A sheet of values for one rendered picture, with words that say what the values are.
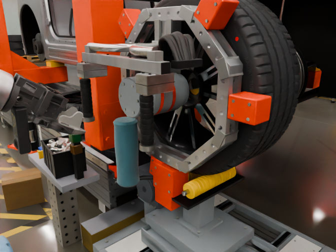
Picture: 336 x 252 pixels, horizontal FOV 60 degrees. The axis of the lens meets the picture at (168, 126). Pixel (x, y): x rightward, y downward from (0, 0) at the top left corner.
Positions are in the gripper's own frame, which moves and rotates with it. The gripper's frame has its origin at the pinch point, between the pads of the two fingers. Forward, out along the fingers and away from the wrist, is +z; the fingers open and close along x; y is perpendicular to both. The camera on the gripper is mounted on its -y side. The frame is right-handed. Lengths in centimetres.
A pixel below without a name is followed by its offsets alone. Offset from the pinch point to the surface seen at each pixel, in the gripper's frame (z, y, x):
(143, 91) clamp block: 4.2, 17.4, -9.9
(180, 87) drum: 26.2, 25.5, 2.4
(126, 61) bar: 3.7, 22.5, 2.6
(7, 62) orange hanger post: 39, -14, 236
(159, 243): 65, -35, 6
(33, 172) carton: 48, -58, 107
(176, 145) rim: 46.3, 6.5, 9.3
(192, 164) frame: 37.9, 5.1, -8.3
